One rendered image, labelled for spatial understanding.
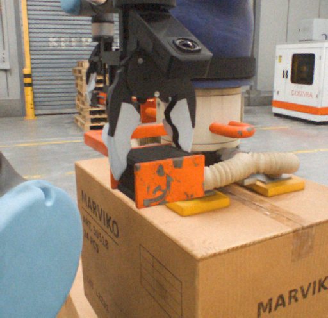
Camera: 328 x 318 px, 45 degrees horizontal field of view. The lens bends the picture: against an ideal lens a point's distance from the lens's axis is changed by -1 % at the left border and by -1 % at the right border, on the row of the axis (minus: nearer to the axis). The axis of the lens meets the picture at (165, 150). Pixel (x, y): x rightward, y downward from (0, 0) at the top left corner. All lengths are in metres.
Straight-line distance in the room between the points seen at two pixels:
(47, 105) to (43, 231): 9.82
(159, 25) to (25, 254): 0.27
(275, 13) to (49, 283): 12.12
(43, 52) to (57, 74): 0.60
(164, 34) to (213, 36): 0.34
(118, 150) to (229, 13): 0.41
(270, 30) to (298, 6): 1.13
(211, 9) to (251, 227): 0.39
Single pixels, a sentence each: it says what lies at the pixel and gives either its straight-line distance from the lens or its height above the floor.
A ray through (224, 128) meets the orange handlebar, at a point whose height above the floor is 1.21.
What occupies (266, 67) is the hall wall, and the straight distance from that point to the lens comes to 12.12.
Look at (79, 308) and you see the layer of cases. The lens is 1.41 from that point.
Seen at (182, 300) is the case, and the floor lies 0.98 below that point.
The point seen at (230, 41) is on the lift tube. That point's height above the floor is 1.36.
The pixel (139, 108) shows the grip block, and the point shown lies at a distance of 1.02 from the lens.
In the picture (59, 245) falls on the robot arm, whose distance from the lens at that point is 0.28.
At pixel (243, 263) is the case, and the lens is 0.61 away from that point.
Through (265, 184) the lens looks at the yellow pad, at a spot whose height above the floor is 1.09.
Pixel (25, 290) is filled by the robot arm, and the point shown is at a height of 1.20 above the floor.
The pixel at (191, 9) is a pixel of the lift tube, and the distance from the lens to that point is 0.75.
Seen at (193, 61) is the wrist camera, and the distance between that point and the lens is 0.38.
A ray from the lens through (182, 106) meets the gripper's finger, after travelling 0.48.
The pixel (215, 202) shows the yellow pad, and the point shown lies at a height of 1.09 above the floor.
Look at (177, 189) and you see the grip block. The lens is 0.45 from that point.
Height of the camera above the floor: 1.33
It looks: 13 degrees down
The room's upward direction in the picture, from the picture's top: straight up
